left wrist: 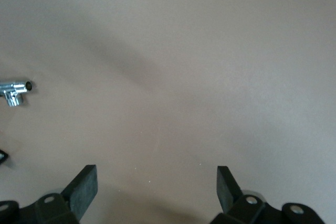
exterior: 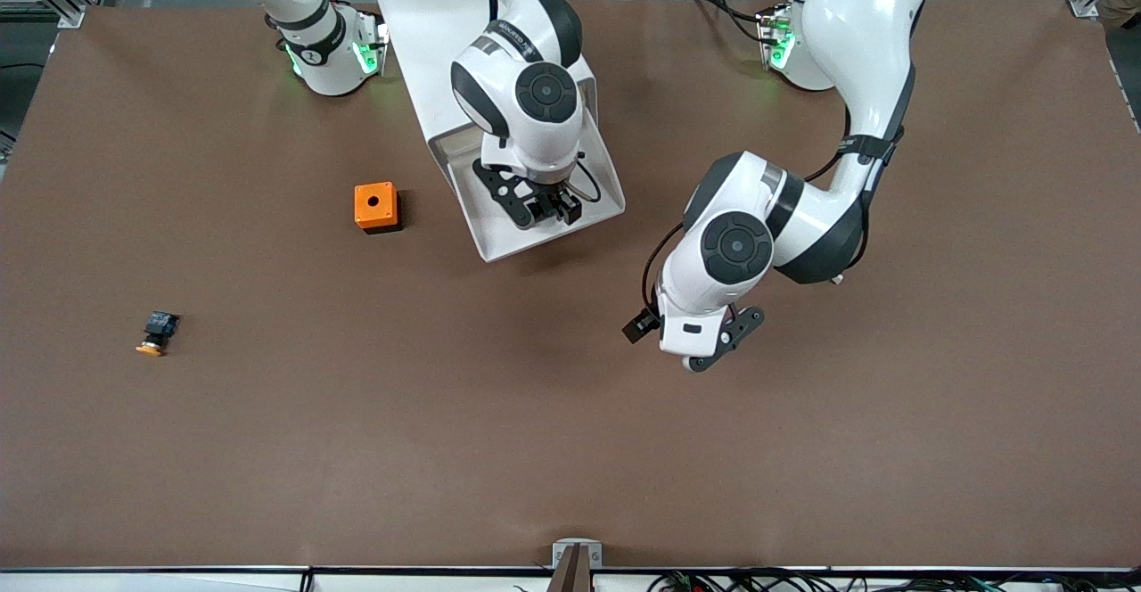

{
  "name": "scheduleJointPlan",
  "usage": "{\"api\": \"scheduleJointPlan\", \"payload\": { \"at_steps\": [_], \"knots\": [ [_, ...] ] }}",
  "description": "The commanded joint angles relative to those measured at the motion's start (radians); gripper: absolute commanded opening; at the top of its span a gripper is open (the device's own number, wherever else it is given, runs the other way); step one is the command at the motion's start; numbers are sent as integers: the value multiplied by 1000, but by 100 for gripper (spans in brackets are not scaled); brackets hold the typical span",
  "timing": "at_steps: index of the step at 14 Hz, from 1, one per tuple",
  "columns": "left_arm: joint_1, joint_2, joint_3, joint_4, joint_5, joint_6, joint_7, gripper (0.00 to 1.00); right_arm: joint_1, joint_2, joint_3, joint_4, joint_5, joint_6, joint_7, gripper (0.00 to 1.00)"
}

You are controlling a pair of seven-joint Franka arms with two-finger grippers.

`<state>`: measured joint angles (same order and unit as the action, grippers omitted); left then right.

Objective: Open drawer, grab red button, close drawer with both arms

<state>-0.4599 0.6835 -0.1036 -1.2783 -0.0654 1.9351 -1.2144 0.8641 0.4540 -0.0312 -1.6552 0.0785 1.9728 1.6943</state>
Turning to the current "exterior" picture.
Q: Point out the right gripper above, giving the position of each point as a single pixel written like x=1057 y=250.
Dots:
x=550 y=203

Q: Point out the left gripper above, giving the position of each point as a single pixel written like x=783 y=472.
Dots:
x=639 y=326

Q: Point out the white pull-out drawer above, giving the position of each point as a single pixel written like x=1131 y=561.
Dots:
x=499 y=240

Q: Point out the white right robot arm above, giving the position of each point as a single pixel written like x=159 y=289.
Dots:
x=545 y=93

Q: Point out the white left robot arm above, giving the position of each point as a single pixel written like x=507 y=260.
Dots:
x=856 y=57

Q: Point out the white drawer cabinet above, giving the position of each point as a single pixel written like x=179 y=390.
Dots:
x=419 y=39

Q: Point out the yellow capped push button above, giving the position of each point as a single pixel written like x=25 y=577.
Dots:
x=151 y=347

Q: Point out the orange box with hole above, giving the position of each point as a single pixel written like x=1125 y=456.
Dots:
x=374 y=204

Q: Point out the grey metal table bracket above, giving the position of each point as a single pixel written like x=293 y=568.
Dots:
x=593 y=554

